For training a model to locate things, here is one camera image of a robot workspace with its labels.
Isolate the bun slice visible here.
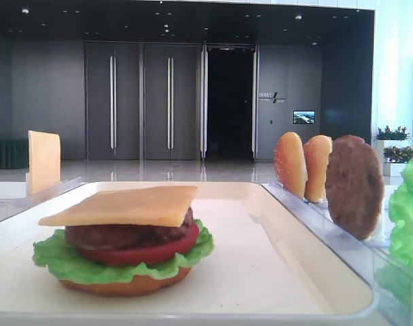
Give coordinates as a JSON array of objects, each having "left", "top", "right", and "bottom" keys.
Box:
[
  {"left": 60, "top": 268, "right": 191, "bottom": 297},
  {"left": 274, "top": 132, "right": 308, "bottom": 199},
  {"left": 303, "top": 134, "right": 332, "bottom": 202}
]

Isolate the yellow cheese slice on tray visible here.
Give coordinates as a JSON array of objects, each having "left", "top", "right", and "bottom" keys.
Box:
[{"left": 38, "top": 185, "right": 198, "bottom": 228}]

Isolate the red tomato slice on tray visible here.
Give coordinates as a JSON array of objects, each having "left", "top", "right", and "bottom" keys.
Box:
[{"left": 76, "top": 222, "right": 200, "bottom": 266}]

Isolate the brown meat patty on tray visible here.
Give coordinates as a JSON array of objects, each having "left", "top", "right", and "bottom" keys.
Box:
[{"left": 65, "top": 208, "right": 194, "bottom": 250}]

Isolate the upright brown meat patty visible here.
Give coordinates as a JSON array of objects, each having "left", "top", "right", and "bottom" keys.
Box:
[{"left": 325, "top": 135, "right": 384, "bottom": 240}]

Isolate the upright yellow cheese slice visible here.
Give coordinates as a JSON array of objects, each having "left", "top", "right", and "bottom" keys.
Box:
[{"left": 28, "top": 130, "right": 61, "bottom": 194}]

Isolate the green lettuce leaf on tray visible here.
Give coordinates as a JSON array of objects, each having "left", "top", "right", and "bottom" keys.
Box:
[{"left": 33, "top": 219, "right": 214, "bottom": 285}]

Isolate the upright green lettuce leaf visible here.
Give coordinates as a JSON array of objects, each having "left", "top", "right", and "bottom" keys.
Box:
[{"left": 389, "top": 158, "right": 413, "bottom": 269}]

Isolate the dark double door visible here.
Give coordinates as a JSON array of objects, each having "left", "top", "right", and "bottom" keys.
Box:
[{"left": 84, "top": 42, "right": 200, "bottom": 160}]

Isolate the cream plastic tray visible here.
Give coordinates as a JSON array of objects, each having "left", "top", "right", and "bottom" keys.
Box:
[{"left": 0, "top": 181, "right": 384, "bottom": 325}]

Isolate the white planter with plants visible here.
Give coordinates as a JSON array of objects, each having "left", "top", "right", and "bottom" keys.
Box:
[{"left": 374, "top": 126, "right": 413, "bottom": 177}]

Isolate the dark green bench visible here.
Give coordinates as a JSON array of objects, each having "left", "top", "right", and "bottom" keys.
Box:
[{"left": 0, "top": 139, "right": 29, "bottom": 170}]

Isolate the left clear acrylic rack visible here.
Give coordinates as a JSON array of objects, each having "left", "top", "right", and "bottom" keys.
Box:
[{"left": 0, "top": 177, "right": 83, "bottom": 222}]

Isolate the clear acrylic rack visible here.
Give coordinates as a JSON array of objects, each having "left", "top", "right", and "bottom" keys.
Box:
[
  {"left": 0, "top": 177, "right": 83, "bottom": 222},
  {"left": 262, "top": 181, "right": 413, "bottom": 325}
]

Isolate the right clear acrylic rack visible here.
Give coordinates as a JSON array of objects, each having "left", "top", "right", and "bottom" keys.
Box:
[{"left": 262, "top": 181, "right": 413, "bottom": 325}]

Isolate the wall display screen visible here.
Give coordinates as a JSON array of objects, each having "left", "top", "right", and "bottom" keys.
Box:
[{"left": 292, "top": 110, "right": 315, "bottom": 124}]

